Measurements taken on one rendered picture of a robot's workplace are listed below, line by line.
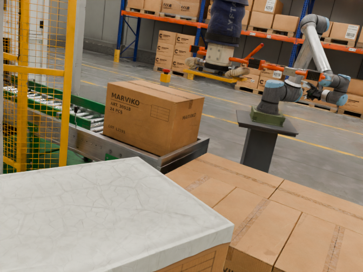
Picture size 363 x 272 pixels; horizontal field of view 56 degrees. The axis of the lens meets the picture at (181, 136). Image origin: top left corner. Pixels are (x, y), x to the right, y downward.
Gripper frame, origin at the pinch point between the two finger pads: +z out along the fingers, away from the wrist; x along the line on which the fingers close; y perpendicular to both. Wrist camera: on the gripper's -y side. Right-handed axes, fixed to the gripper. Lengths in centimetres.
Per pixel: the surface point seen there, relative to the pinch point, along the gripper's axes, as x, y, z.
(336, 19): 285, -632, 357
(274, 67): -58, 55, -25
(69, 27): -107, 122, 76
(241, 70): -60, 67, -10
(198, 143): -3, 93, 26
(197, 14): 174, -391, 622
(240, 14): -86, 49, 0
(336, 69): 402, -571, 324
